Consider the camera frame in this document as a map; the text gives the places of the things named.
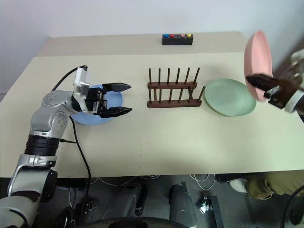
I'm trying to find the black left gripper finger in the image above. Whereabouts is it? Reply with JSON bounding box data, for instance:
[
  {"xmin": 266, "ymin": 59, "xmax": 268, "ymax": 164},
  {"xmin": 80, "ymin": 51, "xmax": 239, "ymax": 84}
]
[
  {"xmin": 98, "ymin": 107, "xmax": 133, "ymax": 119},
  {"xmin": 102, "ymin": 82, "xmax": 132, "ymax": 93}
]

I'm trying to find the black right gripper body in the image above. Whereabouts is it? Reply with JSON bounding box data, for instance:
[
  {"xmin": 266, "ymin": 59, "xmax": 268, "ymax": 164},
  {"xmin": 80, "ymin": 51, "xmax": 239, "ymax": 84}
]
[{"xmin": 264, "ymin": 70, "xmax": 303, "ymax": 109}]

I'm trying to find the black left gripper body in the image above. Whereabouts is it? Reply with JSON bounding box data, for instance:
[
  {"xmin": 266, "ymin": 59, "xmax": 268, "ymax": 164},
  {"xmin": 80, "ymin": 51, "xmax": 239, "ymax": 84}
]
[{"xmin": 84, "ymin": 86, "xmax": 109, "ymax": 116}]

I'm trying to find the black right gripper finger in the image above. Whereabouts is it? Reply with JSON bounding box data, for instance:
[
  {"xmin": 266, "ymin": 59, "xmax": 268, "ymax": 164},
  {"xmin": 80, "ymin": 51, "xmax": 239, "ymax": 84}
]
[{"xmin": 245, "ymin": 74, "xmax": 279, "ymax": 92}]

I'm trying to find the pink plate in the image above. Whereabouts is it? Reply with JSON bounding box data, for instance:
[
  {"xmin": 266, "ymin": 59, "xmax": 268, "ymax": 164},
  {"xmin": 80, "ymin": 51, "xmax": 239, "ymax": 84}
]
[{"xmin": 243, "ymin": 30, "xmax": 273, "ymax": 103}]

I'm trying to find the wooden dish rack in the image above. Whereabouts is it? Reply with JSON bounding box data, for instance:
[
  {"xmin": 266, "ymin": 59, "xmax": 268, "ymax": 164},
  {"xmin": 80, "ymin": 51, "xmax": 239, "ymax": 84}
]
[{"xmin": 146, "ymin": 67, "xmax": 206, "ymax": 109}]

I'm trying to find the blue plate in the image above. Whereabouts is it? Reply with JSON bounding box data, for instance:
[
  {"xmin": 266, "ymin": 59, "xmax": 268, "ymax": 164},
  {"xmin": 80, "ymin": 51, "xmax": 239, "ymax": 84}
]
[{"xmin": 70, "ymin": 84, "xmax": 124, "ymax": 126}]

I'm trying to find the green plate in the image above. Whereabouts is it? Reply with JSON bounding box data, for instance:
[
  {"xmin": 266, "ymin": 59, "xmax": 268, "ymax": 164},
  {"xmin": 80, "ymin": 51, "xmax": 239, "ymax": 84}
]
[{"xmin": 204, "ymin": 78, "xmax": 257, "ymax": 117}]

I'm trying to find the black button box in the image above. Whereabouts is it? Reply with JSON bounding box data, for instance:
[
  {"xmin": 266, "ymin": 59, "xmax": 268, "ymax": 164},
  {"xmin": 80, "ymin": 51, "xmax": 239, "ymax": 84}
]
[{"xmin": 161, "ymin": 33, "xmax": 194, "ymax": 46}]

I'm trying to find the dark rounded robot leg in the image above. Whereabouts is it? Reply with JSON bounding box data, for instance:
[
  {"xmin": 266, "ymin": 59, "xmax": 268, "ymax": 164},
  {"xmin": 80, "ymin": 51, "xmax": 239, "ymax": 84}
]
[
  {"xmin": 111, "ymin": 182, "xmax": 148, "ymax": 218},
  {"xmin": 168, "ymin": 181, "xmax": 198, "ymax": 228}
]

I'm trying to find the person's khaki trouser leg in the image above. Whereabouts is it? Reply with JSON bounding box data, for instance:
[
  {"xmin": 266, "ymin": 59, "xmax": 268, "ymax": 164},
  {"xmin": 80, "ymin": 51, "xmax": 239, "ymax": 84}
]
[{"xmin": 246, "ymin": 170, "xmax": 304, "ymax": 200}]

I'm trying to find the white shoe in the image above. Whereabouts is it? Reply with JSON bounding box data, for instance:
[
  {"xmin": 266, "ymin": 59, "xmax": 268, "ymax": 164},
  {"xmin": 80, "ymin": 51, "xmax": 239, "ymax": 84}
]
[{"xmin": 228, "ymin": 178, "xmax": 248, "ymax": 193}]

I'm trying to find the black round base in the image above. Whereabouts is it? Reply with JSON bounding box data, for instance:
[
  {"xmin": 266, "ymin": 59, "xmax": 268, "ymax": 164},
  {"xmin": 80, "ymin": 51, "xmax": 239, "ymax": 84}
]
[{"xmin": 87, "ymin": 215, "xmax": 182, "ymax": 228}]

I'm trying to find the black metal floor bar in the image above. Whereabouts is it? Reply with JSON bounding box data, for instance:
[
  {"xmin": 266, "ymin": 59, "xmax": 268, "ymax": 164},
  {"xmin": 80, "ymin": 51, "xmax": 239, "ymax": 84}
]
[{"xmin": 199, "ymin": 195, "xmax": 224, "ymax": 228}]

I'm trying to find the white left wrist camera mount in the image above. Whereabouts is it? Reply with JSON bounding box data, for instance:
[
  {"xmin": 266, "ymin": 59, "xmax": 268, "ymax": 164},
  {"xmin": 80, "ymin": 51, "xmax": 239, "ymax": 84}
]
[{"xmin": 72, "ymin": 66, "xmax": 92, "ymax": 113}]

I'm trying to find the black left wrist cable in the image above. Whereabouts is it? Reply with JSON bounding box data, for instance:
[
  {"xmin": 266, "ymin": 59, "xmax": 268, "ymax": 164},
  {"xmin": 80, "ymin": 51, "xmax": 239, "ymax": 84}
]
[{"xmin": 50, "ymin": 64, "xmax": 88, "ymax": 92}]

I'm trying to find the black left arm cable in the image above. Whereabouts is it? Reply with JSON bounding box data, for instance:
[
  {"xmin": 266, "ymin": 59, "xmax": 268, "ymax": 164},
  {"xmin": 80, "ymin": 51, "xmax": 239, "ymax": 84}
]
[{"xmin": 60, "ymin": 115, "xmax": 92, "ymax": 203}]

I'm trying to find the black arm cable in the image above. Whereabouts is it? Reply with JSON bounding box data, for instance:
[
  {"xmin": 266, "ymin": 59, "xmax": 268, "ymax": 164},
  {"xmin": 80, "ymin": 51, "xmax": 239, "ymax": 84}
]
[
  {"xmin": 60, "ymin": 115, "xmax": 92, "ymax": 203},
  {"xmin": 283, "ymin": 187, "xmax": 304, "ymax": 226}
]

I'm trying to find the white floor cable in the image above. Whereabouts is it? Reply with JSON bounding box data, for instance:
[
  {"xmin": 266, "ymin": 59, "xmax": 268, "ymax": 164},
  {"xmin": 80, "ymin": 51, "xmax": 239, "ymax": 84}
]
[
  {"xmin": 189, "ymin": 174, "xmax": 216, "ymax": 191},
  {"xmin": 97, "ymin": 175, "xmax": 160, "ymax": 189}
]

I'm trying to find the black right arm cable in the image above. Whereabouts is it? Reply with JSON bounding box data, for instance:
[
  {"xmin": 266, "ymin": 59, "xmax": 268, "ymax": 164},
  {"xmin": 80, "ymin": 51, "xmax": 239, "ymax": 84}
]
[{"xmin": 283, "ymin": 187, "xmax": 304, "ymax": 226}]

